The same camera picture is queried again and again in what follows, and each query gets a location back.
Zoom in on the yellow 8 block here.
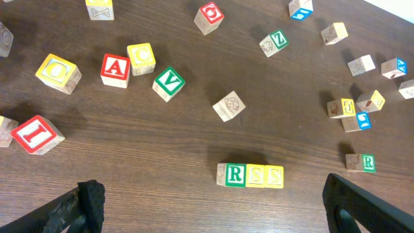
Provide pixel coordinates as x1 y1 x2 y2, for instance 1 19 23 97
0 23 14 57

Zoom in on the yellow C block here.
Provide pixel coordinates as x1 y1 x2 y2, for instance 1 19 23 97
127 43 156 76

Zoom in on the red A block lower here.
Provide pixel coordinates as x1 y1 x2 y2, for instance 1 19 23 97
100 54 131 89

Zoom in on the blue L block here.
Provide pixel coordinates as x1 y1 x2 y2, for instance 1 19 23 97
342 112 372 133

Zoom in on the yellow O block middle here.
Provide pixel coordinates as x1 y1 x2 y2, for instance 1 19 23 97
35 54 82 94

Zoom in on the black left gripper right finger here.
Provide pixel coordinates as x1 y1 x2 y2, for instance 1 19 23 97
322 173 413 233

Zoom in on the yellow M block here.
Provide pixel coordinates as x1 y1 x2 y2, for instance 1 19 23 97
321 22 348 45

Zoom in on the yellow X block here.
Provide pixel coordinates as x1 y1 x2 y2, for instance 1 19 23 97
85 0 114 21

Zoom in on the red Q block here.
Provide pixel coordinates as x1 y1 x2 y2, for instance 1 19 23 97
194 1 224 35

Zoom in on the green r block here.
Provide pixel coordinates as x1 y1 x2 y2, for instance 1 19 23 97
345 153 376 173
216 163 246 188

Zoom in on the blue P block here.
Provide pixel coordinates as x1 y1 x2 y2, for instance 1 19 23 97
212 91 246 122

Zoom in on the red I block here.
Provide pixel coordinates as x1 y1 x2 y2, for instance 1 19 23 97
11 115 65 155

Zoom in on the blue D block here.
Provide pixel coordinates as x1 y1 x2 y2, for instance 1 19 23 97
347 54 375 76

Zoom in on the yellow block right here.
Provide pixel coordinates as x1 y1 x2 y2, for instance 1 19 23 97
356 90 386 113

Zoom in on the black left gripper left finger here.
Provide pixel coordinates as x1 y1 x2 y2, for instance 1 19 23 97
1 180 105 232

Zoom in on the blue X block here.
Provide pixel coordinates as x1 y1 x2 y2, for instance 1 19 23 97
381 58 408 79

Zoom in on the green V block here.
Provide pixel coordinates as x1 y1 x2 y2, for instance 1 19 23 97
152 67 186 102

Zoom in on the blue block far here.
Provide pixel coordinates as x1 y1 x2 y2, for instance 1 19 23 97
289 0 313 21

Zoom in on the yellow S block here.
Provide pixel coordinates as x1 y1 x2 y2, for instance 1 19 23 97
246 164 265 188
265 165 284 189

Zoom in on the green Z block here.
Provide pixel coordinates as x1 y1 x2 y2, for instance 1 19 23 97
259 30 290 58

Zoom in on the yellow o block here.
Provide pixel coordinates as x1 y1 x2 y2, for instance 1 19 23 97
35 54 82 94
0 116 19 148

